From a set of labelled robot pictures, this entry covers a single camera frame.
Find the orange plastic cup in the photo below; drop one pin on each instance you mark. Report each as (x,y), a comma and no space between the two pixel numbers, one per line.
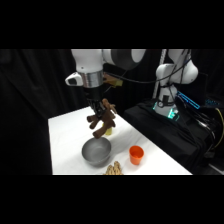
(136,155)

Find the grey bowl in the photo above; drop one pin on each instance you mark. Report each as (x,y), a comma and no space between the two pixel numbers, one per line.
(96,151)

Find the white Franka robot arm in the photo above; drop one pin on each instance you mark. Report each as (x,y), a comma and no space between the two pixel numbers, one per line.
(87,63)

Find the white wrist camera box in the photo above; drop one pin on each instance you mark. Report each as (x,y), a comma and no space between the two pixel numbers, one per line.
(72,79)

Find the tan plush giraffe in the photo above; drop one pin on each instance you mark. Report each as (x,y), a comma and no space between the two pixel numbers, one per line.
(114,169)

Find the black robot stand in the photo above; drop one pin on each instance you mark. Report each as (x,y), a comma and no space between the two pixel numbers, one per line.
(160,133)

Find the blue lit device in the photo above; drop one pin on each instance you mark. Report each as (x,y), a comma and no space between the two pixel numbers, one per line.
(188,100)

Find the brown plush deer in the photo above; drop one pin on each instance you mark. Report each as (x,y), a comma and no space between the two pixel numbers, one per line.
(105,121)

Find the black curtain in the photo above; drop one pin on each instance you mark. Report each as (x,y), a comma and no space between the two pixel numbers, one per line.
(33,100)

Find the green base light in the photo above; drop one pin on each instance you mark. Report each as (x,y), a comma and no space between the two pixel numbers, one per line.
(173,115)

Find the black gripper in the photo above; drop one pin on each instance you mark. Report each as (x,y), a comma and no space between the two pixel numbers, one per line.
(93,96)

